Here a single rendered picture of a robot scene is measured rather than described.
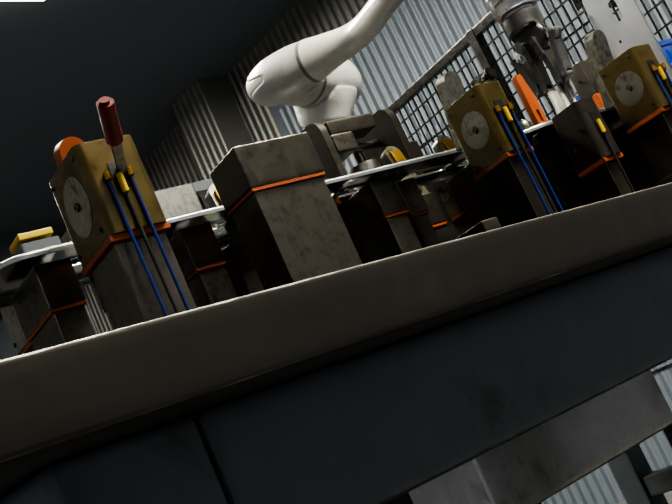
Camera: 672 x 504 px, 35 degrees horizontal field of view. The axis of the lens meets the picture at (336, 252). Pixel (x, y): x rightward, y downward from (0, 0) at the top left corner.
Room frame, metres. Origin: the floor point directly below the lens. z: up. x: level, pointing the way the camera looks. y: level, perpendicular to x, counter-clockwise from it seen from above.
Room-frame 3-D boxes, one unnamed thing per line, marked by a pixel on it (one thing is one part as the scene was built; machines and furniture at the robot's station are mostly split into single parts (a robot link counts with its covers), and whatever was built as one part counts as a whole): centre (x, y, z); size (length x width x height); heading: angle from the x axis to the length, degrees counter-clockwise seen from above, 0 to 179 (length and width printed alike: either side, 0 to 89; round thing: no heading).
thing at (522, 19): (1.98, -0.52, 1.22); 0.08 x 0.07 x 0.09; 37
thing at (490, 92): (1.59, -0.30, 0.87); 0.12 x 0.07 x 0.35; 37
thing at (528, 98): (2.17, -0.50, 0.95); 0.03 x 0.01 x 0.50; 127
